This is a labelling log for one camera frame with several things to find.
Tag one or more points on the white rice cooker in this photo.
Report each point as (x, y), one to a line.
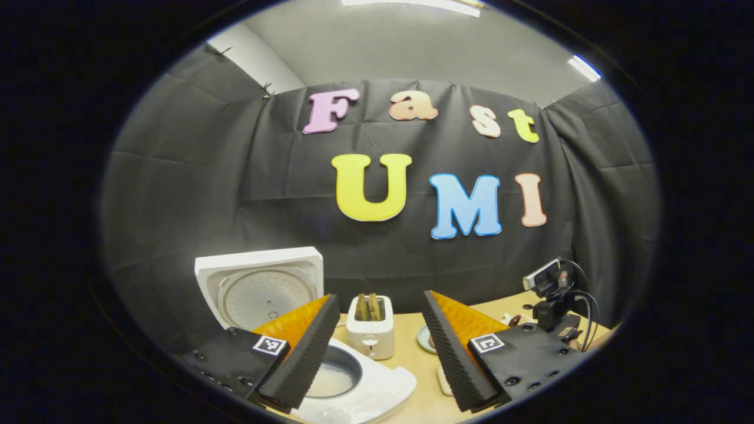
(259, 282)

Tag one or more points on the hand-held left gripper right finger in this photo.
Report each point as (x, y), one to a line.
(450, 359)

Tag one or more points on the cream rectangular tray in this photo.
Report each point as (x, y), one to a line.
(444, 381)

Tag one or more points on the large ceiling light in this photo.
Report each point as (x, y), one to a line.
(412, 5)

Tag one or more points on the pale green plate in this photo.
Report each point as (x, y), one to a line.
(423, 340)

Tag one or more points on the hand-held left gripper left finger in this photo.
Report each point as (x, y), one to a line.
(309, 359)

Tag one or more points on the white toaster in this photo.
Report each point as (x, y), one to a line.
(370, 341)

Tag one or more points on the small ceiling light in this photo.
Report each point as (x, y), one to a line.
(584, 68)

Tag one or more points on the brown toast slice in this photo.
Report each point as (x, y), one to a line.
(375, 306)
(361, 307)

